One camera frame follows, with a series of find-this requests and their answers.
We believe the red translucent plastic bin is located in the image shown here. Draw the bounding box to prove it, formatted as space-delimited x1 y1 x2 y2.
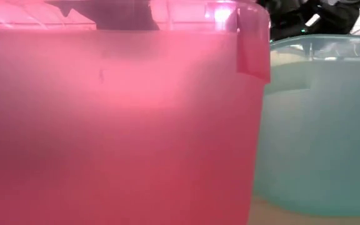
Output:
0 0 271 225

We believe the green translucent plastic bin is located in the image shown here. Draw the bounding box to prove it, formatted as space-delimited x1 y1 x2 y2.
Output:
253 34 360 218

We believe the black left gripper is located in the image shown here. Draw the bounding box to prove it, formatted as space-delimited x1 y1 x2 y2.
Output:
45 0 159 31

